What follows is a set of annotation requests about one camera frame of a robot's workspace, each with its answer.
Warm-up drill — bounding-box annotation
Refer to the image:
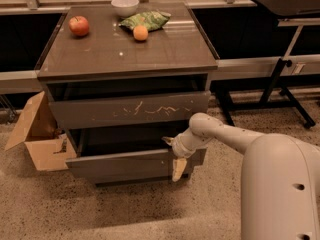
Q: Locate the orange fruit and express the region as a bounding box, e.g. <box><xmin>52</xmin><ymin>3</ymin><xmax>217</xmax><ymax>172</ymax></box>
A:
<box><xmin>133</xmin><ymin>25</ymin><xmax>149</xmax><ymax>41</ymax></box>

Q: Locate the black folding side table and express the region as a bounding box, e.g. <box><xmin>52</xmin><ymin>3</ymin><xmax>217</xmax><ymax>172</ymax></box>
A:
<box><xmin>216</xmin><ymin>0</ymin><xmax>320</xmax><ymax>129</ymax></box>

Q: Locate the red apple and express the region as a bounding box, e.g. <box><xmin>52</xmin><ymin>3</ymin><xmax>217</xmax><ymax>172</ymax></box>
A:
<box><xmin>68</xmin><ymin>16</ymin><xmax>89</xmax><ymax>37</ymax></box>

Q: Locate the grey drawer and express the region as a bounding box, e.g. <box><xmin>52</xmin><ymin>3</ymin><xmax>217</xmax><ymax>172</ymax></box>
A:
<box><xmin>94</xmin><ymin>174</ymin><xmax>191</xmax><ymax>187</ymax></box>
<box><xmin>49</xmin><ymin>91</ymin><xmax>211</xmax><ymax>129</ymax></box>
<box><xmin>65</xmin><ymin>127</ymin><xmax>208</xmax><ymax>184</ymax></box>

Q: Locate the grey top drawer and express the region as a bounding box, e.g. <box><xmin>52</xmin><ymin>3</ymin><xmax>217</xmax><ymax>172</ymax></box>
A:
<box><xmin>49</xmin><ymin>91</ymin><xmax>211</xmax><ymax>129</ymax></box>

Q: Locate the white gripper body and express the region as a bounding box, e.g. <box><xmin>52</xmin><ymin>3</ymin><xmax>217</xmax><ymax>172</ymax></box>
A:
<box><xmin>171</xmin><ymin>134</ymin><xmax>194</xmax><ymax>158</ymax></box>

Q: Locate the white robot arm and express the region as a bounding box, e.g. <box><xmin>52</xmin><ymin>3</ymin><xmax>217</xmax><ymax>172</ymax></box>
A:
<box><xmin>164</xmin><ymin>113</ymin><xmax>320</xmax><ymax>240</ymax></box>

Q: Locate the white bowl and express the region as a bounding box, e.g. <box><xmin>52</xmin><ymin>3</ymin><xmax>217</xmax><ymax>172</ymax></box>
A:
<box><xmin>111</xmin><ymin>0</ymin><xmax>139</xmax><ymax>18</ymax></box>

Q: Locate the grey drawer cabinet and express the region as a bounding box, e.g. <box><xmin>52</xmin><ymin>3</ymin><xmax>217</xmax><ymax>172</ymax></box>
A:
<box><xmin>34</xmin><ymin>1</ymin><xmax>221</xmax><ymax>187</ymax></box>

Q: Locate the open cardboard box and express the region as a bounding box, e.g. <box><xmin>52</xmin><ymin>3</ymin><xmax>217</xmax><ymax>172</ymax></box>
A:
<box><xmin>5</xmin><ymin>92</ymin><xmax>76</xmax><ymax>171</ymax></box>

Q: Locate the green chip bag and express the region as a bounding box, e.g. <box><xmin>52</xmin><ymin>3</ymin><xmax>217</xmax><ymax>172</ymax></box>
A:
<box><xmin>119</xmin><ymin>11</ymin><xmax>171</xmax><ymax>31</ymax></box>

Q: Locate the grey bottom drawer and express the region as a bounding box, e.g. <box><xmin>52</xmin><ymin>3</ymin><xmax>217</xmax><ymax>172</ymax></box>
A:
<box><xmin>94</xmin><ymin>174</ymin><xmax>191</xmax><ymax>187</ymax></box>

